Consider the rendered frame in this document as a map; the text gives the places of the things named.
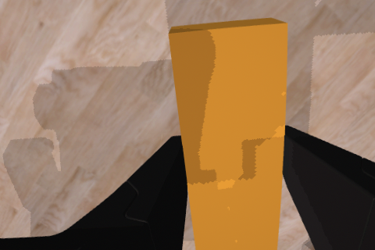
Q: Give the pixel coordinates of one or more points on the orange rectangular bar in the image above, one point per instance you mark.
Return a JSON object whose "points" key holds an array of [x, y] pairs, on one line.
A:
{"points": [[230, 80]]}

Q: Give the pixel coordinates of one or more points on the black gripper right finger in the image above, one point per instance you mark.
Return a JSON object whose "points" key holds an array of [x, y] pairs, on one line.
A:
{"points": [[333, 190]]}

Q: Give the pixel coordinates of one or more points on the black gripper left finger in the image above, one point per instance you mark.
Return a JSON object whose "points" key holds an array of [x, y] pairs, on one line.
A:
{"points": [[146, 213]]}

